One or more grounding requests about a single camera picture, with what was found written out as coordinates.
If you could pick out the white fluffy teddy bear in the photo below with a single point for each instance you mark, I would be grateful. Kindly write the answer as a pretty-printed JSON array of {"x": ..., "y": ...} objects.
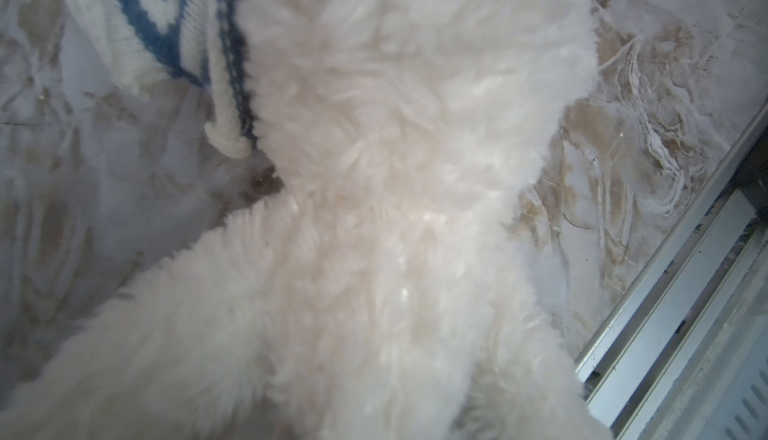
[{"x": 378, "y": 294}]

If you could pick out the blue white striped knit sweater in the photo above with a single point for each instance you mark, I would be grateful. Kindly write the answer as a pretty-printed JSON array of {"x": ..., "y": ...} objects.
[{"x": 143, "y": 42}]

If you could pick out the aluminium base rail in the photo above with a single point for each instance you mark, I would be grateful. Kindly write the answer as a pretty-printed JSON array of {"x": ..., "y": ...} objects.
[{"x": 683, "y": 355}]

